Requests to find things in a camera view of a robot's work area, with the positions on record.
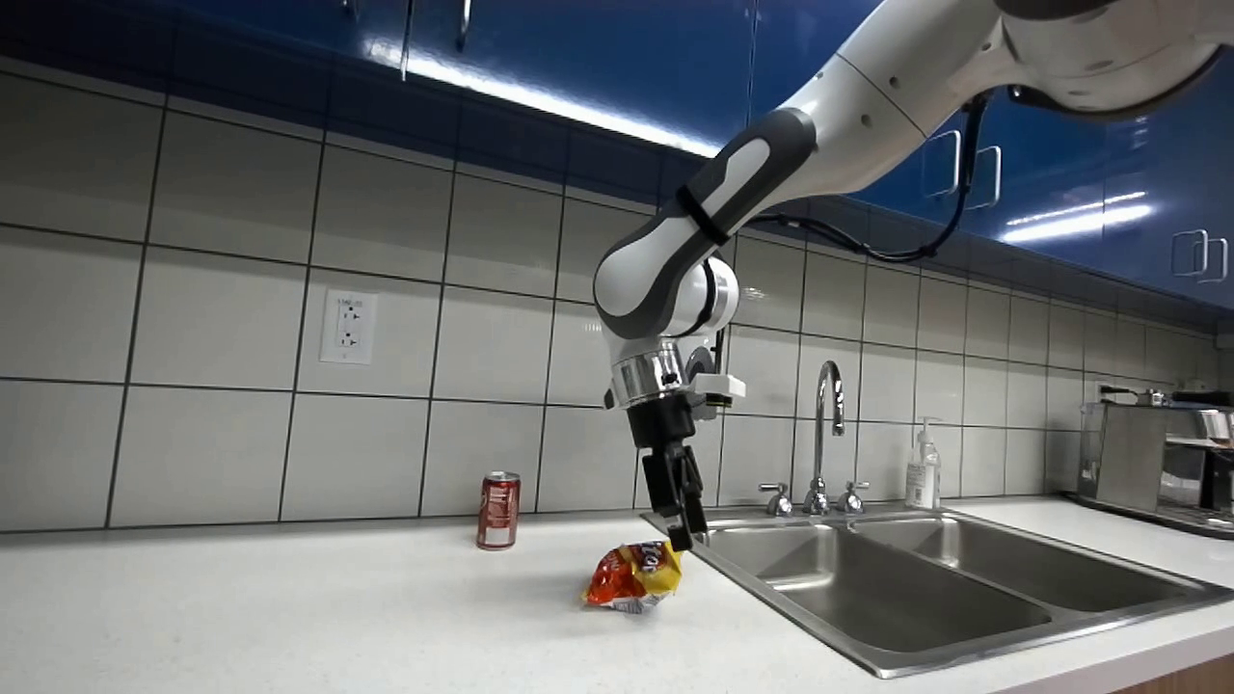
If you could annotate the stainless steel double sink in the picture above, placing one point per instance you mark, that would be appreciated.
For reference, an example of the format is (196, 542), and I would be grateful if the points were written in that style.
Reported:
(925, 591)

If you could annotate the white wall outlet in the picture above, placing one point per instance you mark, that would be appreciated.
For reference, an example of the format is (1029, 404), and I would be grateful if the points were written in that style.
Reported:
(348, 329)

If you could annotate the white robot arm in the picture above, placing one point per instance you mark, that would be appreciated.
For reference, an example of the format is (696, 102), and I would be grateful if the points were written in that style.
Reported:
(821, 127)

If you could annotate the chrome gooseneck faucet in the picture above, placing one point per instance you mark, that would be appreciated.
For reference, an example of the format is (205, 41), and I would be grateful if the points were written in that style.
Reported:
(831, 408)

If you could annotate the clear soap pump bottle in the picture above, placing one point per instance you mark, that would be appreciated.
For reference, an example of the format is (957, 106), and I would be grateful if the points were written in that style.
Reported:
(923, 480)

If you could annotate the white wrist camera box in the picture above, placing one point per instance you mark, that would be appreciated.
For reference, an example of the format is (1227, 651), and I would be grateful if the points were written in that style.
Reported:
(721, 386)

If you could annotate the red soda can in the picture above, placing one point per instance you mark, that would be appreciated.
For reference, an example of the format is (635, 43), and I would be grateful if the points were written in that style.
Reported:
(497, 511)

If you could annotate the stainless steel countertop appliance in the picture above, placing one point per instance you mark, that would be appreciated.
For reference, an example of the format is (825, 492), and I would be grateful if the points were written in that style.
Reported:
(1142, 456)

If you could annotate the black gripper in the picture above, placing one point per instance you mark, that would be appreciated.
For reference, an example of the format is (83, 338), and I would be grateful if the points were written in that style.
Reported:
(662, 421)

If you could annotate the glossy blue upper cabinets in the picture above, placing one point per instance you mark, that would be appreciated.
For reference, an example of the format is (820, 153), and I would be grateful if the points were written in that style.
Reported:
(618, 52)

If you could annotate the orange yellow snack packet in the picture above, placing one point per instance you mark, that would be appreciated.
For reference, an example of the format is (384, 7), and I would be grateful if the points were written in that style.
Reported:
(631, 575)

